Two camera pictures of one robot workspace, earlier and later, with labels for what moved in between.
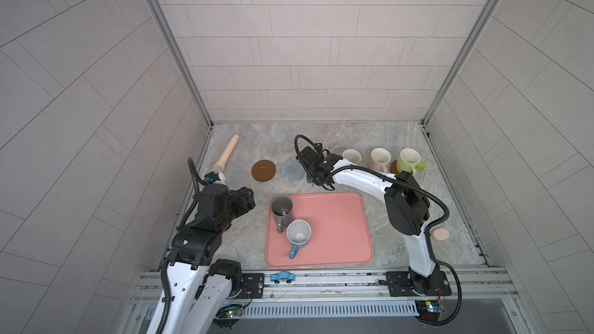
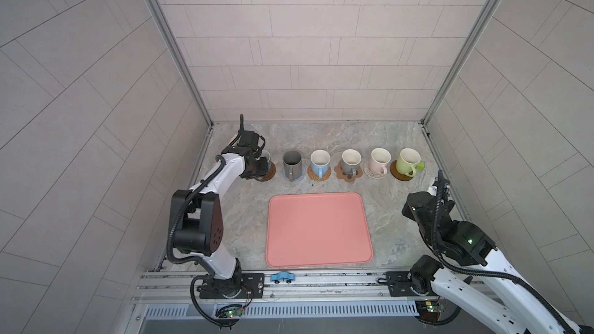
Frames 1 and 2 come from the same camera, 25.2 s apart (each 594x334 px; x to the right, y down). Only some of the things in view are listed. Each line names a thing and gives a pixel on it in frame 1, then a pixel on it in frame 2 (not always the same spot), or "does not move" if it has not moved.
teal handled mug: [352, 155] does not move
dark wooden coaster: [394, 168] does not move
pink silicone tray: [318, 230] does not move
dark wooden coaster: [263, 170] does not move
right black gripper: [309, 175] -> [405, 209]
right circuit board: [429, 310] does not move
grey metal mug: [281, 209] -> [292, 165]
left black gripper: [243, 199] -> [262, 169]
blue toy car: [282, 276] does not move
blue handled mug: [298, 232] -> [264, 153]
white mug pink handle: [379, 158] does not move
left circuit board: [231, 311] does not move
